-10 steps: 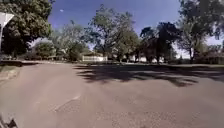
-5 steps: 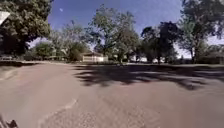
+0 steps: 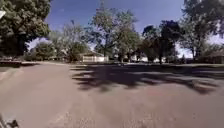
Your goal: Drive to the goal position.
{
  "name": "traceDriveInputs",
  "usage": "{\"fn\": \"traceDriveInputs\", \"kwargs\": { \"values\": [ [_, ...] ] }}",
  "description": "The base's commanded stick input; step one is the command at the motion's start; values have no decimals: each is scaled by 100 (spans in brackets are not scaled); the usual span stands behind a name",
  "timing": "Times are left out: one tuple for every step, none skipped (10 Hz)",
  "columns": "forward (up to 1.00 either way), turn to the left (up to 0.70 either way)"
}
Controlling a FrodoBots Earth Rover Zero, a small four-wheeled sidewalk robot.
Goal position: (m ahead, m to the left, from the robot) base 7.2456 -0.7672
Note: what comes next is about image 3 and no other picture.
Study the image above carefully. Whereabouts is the brown low building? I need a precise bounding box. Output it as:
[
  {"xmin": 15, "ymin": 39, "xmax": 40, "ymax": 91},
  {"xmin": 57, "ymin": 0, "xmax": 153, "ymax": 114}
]
[{"xmin": 198, "ymin": 49, "xmax": 224, "ymax": 65}]

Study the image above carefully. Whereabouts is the shaded grass verge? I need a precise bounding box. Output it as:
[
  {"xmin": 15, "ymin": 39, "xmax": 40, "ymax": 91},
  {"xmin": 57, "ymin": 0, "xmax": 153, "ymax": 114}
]
[{"xmin": 109, "ymin": 61, "xmax": 224, "ymax": 67}]

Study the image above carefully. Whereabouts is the reddish grey asphalt road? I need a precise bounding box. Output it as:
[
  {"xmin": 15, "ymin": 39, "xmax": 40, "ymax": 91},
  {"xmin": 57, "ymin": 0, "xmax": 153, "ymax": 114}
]
[{"xmin": 0, "ymin": 61, "xmax": 224, "ymax": 128}]

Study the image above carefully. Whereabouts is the row of trees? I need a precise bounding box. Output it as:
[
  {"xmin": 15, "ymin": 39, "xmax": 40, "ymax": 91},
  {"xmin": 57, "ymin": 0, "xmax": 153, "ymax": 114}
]
[{"xmin": 26, "ymin": 3, "xmax": 188, "ymax": 64}]

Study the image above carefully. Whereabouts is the large dense green tree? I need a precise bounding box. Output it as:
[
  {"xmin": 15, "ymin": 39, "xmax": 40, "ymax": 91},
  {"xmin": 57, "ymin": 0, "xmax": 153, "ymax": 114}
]
[{"xmin": 0, "ymin": 0, "xmax": 53, "ymax": 58}]

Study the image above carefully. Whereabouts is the white low house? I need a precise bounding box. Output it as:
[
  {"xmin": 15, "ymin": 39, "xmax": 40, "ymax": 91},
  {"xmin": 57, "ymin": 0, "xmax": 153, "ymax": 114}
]
[{"xmin": 80, "ymin": 51, "xmax": 110, "ymax": 64}]

